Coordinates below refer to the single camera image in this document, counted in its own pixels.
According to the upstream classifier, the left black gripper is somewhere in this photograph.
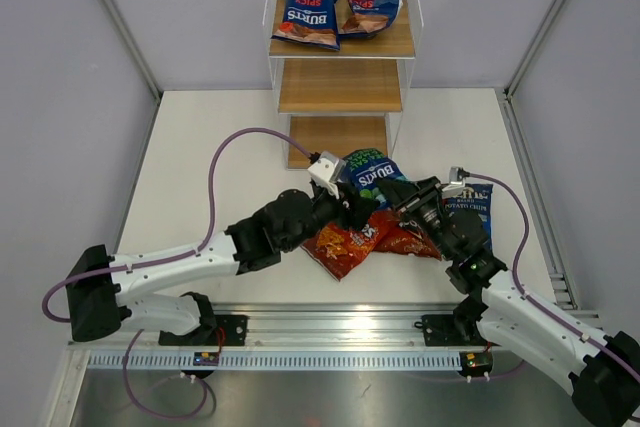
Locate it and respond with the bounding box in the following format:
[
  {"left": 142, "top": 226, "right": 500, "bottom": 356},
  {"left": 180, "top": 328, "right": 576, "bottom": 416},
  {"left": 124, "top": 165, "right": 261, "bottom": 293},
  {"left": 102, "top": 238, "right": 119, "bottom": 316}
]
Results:
[{"left": 283, "top": 181, "right": 379, "bottom": 253}]

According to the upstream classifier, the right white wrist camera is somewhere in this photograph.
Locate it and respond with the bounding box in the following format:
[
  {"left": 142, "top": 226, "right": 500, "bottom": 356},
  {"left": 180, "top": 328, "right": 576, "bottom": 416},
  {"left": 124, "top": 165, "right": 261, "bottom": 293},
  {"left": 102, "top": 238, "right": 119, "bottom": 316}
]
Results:
[{"left": 441, "top": 167, "right": 470, "bottom": 199}]

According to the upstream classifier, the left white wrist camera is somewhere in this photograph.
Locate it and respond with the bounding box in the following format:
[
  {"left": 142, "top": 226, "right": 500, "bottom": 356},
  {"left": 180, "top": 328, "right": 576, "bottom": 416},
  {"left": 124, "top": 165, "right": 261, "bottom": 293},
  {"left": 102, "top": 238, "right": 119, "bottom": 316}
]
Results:
[{"left": 307, "top": 151, "right": 346, "bottom": 199}]

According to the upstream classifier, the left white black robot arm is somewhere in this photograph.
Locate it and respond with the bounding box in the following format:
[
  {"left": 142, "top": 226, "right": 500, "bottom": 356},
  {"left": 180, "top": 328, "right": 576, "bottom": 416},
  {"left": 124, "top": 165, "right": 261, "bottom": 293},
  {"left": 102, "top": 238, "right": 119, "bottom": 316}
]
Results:
[{"left": 65, "top": 183, "right": 379, "bottom": 345}]

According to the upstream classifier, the Kettle sea salt vinegar bag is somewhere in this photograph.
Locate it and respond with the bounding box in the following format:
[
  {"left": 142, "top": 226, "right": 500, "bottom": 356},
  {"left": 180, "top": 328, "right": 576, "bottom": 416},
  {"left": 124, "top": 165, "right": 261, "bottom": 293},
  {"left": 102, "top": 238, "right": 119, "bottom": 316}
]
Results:
[{"left": 444, "top": 183, "right": 493, "bottom": 251}]

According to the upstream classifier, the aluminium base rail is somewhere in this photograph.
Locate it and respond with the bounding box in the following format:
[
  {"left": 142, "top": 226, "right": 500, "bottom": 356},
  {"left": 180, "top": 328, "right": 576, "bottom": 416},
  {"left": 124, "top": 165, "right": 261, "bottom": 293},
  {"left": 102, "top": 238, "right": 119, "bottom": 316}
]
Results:
[{"left": 67, "top": 296, "right": 469, "bottom": 350}]

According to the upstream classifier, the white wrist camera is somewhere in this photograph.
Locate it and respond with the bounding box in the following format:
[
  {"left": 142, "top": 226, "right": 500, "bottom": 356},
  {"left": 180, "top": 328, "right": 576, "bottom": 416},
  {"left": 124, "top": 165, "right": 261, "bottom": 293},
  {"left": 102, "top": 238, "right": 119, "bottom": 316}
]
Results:
[
  {"left": 307, "top": 151, "right": 346, "bottom": 199},
  {"left": 441, "top": 167, "right": 470, "bottom": 199}
]

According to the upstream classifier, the large red Doritos bag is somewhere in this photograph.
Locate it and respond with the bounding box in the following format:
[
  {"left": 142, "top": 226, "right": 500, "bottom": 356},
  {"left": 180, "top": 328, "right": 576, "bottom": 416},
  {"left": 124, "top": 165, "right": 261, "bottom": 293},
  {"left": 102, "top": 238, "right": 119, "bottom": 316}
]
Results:
[{"left": 302, "top": 210, "right": 398, "bottom": 281}]

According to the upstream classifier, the Burts spicy chilli bag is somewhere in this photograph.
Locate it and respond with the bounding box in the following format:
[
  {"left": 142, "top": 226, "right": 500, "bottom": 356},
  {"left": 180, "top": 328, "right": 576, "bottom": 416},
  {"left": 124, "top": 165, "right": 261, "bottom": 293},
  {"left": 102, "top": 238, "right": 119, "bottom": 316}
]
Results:
[
  {"left": 271, "top": 0, "right": 341, "bottom": 51},
  {"left": 339, "top": 0, "right": 402, "bottom": 39}
]

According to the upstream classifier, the white wire wooden shelf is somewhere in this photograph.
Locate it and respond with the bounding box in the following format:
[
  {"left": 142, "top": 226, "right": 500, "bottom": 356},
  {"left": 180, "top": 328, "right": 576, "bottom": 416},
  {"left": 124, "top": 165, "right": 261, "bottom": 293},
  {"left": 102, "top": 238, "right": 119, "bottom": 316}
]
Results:
[{"left": 262, "top": 0, "right": 424, "bottom": 155}]

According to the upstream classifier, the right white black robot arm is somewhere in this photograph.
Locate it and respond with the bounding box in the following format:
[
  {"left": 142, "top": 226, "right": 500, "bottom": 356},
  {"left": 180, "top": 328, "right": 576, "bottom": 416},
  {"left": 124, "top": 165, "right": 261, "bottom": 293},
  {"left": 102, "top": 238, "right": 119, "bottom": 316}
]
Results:
[{"left": 377, "top": 177, "right": 639, "bottom": 426}]

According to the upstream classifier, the small red Doritos bag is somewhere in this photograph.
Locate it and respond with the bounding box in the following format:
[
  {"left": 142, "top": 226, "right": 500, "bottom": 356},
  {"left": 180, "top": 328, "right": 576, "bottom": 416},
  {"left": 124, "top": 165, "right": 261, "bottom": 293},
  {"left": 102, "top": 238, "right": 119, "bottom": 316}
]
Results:
[{"left": 373, "top": 219, "right": 442, "bottom": 260}]

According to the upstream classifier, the Burts sea salt vinegar bag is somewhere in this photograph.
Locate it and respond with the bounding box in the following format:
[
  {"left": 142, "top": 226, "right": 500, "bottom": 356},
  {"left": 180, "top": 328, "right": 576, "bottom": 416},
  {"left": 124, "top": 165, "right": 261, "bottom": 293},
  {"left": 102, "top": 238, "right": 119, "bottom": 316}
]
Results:
[{"left": 343, "top": 148, "right": 407, "bottom": 210}]

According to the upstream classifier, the white slotted cable duct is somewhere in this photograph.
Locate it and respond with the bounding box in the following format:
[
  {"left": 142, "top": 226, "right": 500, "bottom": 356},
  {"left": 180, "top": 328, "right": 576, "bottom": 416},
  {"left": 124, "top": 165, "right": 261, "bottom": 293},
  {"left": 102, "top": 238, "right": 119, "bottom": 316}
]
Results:
[{"left": 88, "top": 350, "right": 461, "bottom": 371}]

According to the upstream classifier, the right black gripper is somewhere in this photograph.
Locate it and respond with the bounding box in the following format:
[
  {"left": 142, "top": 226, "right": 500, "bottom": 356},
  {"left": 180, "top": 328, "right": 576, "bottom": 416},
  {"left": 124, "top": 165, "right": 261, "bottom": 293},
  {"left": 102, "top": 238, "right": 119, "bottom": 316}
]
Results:
[{"left": 375, "top": 176, "right": 455, "bottom": 260}]

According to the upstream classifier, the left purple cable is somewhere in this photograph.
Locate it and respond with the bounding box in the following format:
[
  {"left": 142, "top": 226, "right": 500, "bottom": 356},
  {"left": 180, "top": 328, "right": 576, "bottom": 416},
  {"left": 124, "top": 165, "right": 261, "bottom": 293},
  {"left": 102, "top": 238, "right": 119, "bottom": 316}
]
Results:
[{"left": 40, "top": 127, "right": 316, "bottom": 323}]

